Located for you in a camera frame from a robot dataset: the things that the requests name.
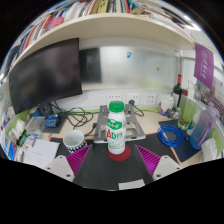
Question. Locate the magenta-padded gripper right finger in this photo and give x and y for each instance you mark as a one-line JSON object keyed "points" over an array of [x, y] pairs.
{"points": [[165, 168]]}

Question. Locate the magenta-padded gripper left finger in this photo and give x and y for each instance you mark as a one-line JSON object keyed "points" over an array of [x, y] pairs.
{"points": [[55, 168]]}

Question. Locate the white drink bottle green cap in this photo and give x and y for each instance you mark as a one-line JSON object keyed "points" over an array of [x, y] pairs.
{"points": [[116, 133]]}

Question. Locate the translucent purple water bottle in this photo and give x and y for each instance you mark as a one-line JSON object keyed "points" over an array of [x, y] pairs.
{"points": [[203, 128]]}

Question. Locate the white paper sheet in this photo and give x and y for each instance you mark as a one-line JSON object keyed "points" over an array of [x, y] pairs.
{"points": [[41, 154]]}

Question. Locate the dark blue mouse pad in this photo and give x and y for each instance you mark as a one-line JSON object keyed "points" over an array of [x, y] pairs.
{"points": [[185, 151]]}

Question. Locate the black white diamond-pattern mug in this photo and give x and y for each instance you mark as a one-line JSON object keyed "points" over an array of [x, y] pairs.
{"points": [[74, 141]]}

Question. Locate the flat round red coaster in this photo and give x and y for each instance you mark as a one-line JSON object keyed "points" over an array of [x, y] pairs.
{"points": [[125, 156]]}

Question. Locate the small blue box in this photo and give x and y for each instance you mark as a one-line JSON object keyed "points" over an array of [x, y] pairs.
{"points": [[52, 120]]}

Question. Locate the blue tissue box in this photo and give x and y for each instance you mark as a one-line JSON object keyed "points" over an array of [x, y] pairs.
{"points": [[10, 150]]}

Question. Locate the grey metal laptop stand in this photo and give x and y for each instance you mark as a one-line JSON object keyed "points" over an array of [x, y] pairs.
{"points": [[133, 128]]}

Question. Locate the black desk mat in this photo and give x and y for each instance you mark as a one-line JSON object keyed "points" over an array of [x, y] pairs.
{"points": [[110, 171]]}

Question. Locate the green translucent cup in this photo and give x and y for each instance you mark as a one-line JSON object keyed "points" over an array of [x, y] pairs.
{"points": [[186, 115]]}

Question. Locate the white round jar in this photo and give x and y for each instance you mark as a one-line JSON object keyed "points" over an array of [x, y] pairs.
{"points": [[166, 103]]}

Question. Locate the dark wine bottle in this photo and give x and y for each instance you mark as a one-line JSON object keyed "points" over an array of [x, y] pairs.
{"points": [[177, 91]]}

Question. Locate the black computer monitor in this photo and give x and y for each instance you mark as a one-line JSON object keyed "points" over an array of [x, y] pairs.
{"points": [[45, 75]]}

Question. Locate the purple hanging banner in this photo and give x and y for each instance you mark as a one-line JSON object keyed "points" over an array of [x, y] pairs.
{"points": [[204, 65]]}

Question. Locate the ceiling lights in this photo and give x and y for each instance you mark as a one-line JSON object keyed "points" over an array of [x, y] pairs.
{"points": [[190, 23]]}

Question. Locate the white shelf with books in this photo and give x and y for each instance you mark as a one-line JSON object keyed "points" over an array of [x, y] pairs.
{"points": [[110, 26]]}

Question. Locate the white wall sockets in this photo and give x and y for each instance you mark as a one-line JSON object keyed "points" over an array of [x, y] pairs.
{"points": [[133, 98]]}

